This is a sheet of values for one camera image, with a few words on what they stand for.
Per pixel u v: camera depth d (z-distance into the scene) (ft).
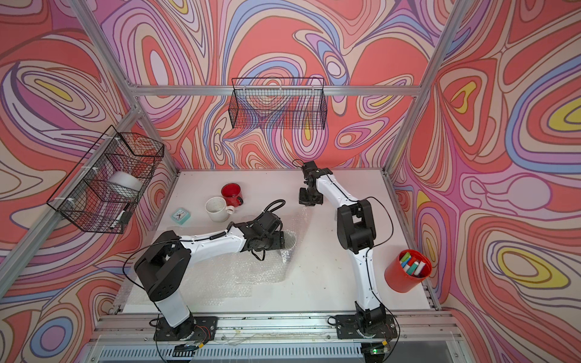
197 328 2.37
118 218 2.35
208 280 2.74
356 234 1.95
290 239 2.83
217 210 3.26
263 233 2.29
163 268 1.51
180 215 3.25
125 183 2.38
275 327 2.47
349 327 2.41
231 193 3.45
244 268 2.83
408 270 2.55
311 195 2.85
